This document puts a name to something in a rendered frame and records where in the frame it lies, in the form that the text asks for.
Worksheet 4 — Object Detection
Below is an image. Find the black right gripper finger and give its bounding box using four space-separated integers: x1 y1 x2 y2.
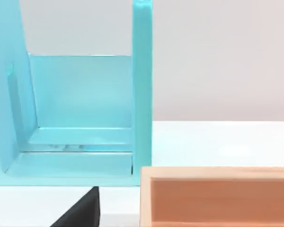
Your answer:
49 186 101 227

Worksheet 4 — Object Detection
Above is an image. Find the light blue rack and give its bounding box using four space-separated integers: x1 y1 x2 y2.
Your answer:
0 0 154 187

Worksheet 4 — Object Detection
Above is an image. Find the shallow salmon-coloured box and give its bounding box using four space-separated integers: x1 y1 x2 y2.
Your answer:
139 166 284 227

